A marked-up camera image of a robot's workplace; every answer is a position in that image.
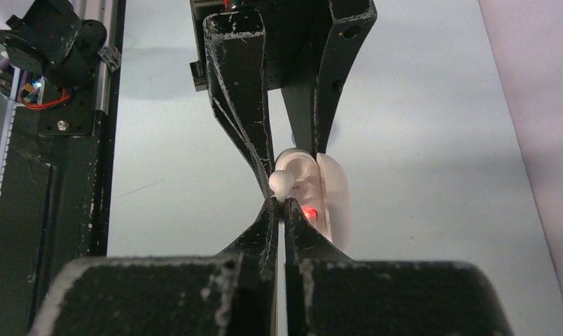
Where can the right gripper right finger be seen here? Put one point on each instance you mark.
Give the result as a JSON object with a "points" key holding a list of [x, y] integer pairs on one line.
{"points": [[328, 293]]}

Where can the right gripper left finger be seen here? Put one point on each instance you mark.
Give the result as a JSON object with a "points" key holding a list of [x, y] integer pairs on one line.
{"points": [[230, 293]]}

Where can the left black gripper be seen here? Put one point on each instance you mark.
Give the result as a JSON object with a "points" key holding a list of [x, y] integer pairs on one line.
{"points": [[309, 51]]}

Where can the white earbud charging case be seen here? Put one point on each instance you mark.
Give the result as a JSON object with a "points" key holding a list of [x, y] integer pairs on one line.
{"points": [[322, 190]]}

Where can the white earbud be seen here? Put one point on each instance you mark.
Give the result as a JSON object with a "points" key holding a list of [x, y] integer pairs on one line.
{"points": [[280, 183]]}

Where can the left circuit board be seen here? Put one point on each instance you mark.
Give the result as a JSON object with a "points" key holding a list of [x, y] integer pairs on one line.
{"points": [[40, 95]]}

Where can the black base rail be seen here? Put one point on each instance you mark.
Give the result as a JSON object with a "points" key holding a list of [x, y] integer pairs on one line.
{"points": [[56, 166]]}

